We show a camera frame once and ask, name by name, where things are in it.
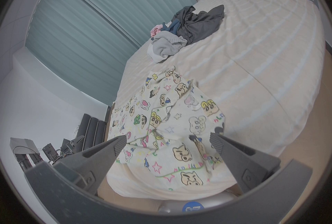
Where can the white printed pyjama top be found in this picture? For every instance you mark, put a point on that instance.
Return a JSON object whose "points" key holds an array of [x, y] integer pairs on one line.
{"points": [[176, 124]]}

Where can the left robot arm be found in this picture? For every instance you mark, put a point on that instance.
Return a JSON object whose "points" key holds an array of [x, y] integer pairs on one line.
{"points": [[23, 145]]}

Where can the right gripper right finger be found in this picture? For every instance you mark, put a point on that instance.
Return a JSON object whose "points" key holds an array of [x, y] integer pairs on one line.
{"points": [[249, 166]]}

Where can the pile of clothes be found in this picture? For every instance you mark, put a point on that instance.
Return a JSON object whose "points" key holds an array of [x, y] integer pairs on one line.
{"points": [[166, 46]]}

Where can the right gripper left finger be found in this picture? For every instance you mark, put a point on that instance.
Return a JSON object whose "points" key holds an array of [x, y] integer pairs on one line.
{"points": [[90, 163]]}

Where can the black garment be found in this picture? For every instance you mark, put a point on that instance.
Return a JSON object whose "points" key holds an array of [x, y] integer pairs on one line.
{"points": [[199, 25]]}

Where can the black padded sofa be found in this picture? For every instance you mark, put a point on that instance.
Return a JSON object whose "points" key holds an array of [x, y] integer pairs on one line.
{"points": [[93, 129]]}

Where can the bed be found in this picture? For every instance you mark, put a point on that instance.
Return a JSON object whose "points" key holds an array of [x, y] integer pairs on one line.
{"points": [[259, 62]]}

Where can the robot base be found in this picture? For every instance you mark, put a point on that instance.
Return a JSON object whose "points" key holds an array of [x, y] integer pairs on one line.
{"points": [[176, 204]]}

